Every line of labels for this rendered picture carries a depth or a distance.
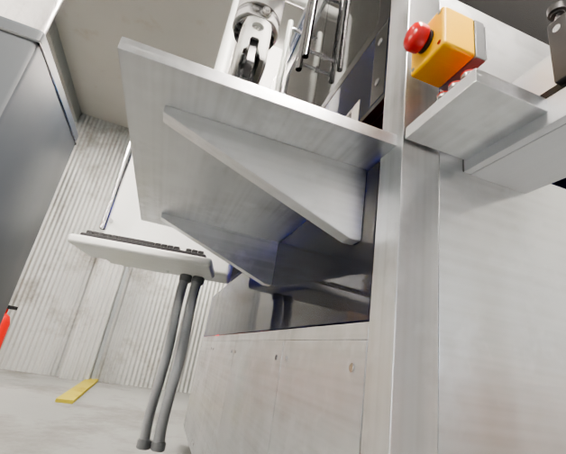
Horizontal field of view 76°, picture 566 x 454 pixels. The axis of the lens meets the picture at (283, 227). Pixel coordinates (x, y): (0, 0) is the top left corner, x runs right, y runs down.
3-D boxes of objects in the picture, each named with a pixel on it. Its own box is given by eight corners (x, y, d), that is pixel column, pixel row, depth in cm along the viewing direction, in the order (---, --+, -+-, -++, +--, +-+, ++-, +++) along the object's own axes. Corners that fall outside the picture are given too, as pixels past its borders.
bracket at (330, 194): (351, 245, 60) (358, 177, 65) (360, 240, 58) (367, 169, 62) (141, 190, 52) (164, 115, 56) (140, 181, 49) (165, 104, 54)
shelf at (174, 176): (290, 256, 120) (291, 250, 120) (441, 160, 56) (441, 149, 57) (141, 220, 108) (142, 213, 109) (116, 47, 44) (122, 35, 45)
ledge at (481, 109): (481, 166, 56) (481, 155, 57) (568, 120, 44) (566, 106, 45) (405, 139, 53) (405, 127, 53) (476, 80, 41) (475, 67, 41)
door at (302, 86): (269, 186, 153) (289, 77, 173) (311, 127, 110) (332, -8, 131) (268, 186, 153) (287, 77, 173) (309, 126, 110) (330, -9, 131)
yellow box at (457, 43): (449, 94, 56) (448, 58, 59) (487, 61, 50) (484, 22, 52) (407, 77, 54) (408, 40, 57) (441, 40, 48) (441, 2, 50)
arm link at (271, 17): (286, 11, 64) (283, 23, 63) (271, 48, 72) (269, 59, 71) (241, -8, 62) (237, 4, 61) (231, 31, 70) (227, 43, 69)
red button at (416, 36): (421, 64, 54) (421, 43, 55) (440, 44, 50) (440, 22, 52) (399, 54, 53) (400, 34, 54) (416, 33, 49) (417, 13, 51)
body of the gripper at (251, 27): (283, 16, 63) (272, 67, 59) (267, 59, 72) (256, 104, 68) (241, -1, 61) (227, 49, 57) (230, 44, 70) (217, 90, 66)
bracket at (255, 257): (269, 286, 106) (275, 244, 110) (271, 285, 103) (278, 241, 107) (149, 260, 97) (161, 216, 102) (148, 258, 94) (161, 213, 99)
